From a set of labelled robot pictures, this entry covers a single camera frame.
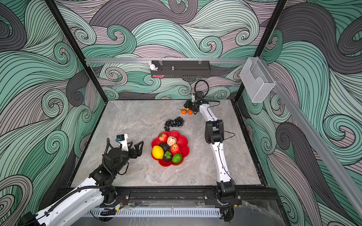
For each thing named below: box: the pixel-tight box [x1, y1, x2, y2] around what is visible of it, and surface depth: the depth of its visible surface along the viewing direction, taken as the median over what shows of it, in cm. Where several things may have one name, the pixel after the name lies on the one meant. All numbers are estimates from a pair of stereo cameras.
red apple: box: [170, 143, 181, 156], surface depth 87 cm
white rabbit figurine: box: [148, 60, 159, 71], surface depth 87 cm
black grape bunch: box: [164, 116, 185, 132], surface depth 103 cm
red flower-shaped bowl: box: [150, 130, 190, 167], surface depth 87 cm
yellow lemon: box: [151, 145, 165, 160], surface depth 86 cm
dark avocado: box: [159, 142, 171, 154], surface depth 89 cm
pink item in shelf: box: [152, 74, 165, 79], surface depth 92 cm
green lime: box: [172, 153, 183, 163], surface depth 84 cm
